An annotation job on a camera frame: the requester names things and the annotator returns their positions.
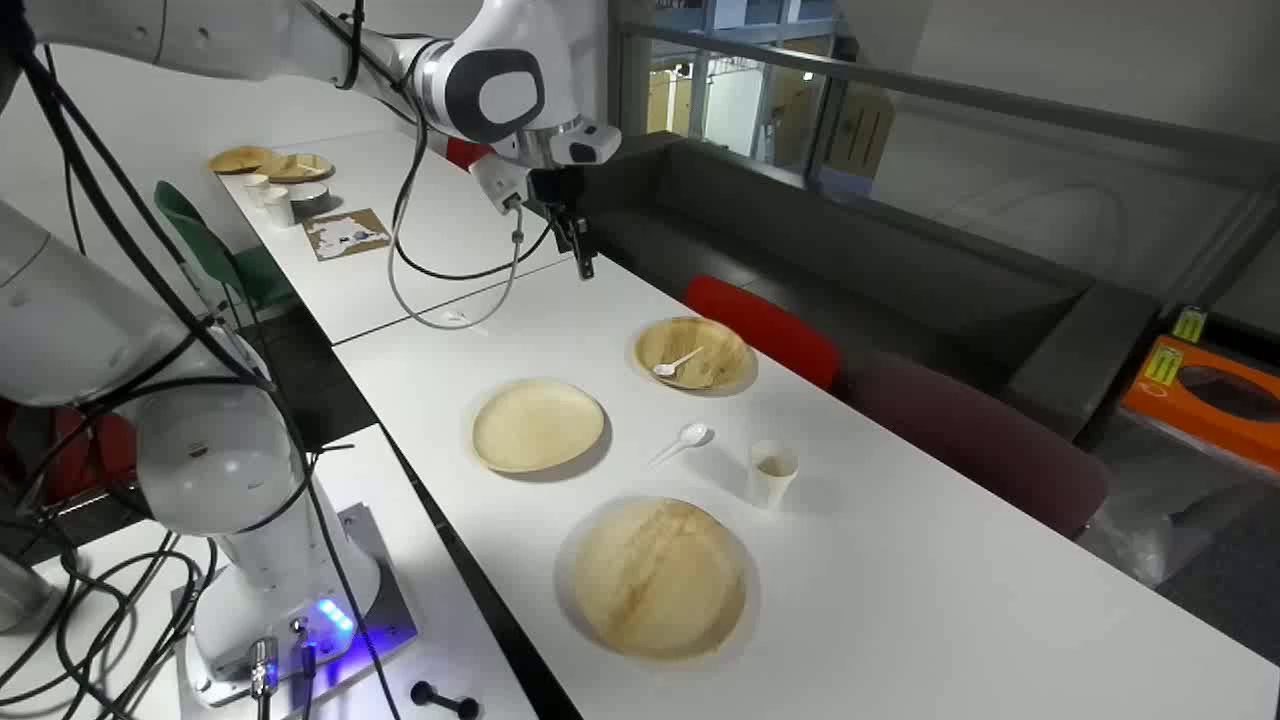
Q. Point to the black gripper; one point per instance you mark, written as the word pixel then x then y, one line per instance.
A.
pixel 557 193

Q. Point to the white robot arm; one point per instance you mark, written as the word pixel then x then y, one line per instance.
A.
pixel 224 466

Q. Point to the small brown grainy plate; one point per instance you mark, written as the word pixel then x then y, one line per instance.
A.
pixel 719 344

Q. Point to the pale smooth round plate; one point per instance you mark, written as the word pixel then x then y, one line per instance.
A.
pixel 538 428

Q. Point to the distant brown plate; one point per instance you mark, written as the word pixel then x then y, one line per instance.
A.
pixel 303 171
pixel 236 162

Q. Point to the large brown streaked plate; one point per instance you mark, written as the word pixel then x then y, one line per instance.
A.
pixel 660 582

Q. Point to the red seat cushion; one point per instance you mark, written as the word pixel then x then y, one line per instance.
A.
pixel 765 331

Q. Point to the grey sofa bench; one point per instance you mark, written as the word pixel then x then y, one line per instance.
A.
pixel 852 252

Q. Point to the white paper cup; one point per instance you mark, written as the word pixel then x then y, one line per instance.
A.
pixel 769 478

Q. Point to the yellow poster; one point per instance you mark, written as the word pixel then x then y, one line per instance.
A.
pixel 861 128

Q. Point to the green chair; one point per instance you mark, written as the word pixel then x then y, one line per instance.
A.
pixel 201 246

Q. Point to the maroon seat cushion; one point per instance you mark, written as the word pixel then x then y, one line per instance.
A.
pixel 983 445

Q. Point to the glass railing with handrail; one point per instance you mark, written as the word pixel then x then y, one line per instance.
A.
pixel 1015 100

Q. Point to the small black dumbbell tool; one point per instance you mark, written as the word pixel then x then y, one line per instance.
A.
pixel 446 698

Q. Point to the red chair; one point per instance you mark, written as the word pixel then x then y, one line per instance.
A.
pixel 73 452

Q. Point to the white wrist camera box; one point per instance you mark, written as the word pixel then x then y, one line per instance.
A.
pixel 502 183

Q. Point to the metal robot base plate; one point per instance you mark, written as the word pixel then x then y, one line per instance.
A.
pixel 362 626

